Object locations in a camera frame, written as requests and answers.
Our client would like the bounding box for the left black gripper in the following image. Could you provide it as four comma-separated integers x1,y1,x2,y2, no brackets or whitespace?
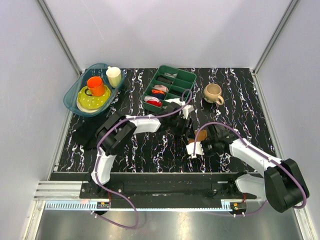
168,115,196,140

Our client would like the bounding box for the brown underwear beige waistband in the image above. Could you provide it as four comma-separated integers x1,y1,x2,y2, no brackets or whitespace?
188,129,208,144

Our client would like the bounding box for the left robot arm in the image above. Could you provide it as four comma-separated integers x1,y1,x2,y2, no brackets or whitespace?
90,98,195,198

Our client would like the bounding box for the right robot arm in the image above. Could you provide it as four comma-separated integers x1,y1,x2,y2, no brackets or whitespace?
194,122,310,213

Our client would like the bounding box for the beige ceramic mug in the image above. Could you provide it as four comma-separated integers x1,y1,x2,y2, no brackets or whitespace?
203,83,225,106

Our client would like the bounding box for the red white rolled cloth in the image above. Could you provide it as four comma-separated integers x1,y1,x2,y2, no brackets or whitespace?
144,95,162,107

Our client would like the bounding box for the orange navy rolled cloth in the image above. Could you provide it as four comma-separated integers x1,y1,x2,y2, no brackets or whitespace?
151,89,166,96

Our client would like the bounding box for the pink grey rolled cloth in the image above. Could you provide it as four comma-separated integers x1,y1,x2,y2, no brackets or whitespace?
153,85,169,93

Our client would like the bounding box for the green compartment organizer tray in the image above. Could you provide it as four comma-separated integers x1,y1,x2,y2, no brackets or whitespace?
140,65,197,113

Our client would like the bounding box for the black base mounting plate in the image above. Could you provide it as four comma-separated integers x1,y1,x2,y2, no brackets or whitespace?
79,172,257,211

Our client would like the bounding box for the black rolled cloth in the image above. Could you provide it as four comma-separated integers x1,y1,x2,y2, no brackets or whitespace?
156,75,174,85

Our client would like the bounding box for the grey folded cloth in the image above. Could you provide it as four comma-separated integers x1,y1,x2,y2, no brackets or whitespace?
164,72,178,78

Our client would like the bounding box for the cream yellow cup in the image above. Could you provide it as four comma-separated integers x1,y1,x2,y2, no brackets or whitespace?
106,66,122,88

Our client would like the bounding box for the orange mug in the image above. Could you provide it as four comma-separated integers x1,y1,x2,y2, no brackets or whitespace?
85,76,105,97

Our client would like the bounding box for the black cloth pile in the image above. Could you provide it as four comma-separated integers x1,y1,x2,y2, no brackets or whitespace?
73,116,107,150

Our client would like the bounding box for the yellow-green dotted plate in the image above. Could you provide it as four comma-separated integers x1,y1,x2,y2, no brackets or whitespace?
76,85,111,113

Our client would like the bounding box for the teal transparent plastic bin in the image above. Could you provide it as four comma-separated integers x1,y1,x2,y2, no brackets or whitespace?
63,63,125,118

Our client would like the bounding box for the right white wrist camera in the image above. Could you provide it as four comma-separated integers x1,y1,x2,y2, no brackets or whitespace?
186,141,204,159

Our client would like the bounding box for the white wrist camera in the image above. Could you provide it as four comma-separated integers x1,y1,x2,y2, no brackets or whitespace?
172,98,194,119
186,141,204,159

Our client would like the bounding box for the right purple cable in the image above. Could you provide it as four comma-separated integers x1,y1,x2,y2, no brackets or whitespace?
193,122,308,218

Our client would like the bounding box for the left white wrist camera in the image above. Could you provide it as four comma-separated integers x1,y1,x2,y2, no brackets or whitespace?
172,98,194,119

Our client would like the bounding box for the right aluminium frame post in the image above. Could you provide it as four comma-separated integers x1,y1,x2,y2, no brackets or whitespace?
252,0,300,75

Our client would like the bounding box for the aluminium frame post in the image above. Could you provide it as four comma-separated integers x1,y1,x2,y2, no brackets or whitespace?
252,0,300,75
35,0,82,77

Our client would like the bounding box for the left aluminium frame post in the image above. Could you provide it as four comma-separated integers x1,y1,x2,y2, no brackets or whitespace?
35,0,82,77

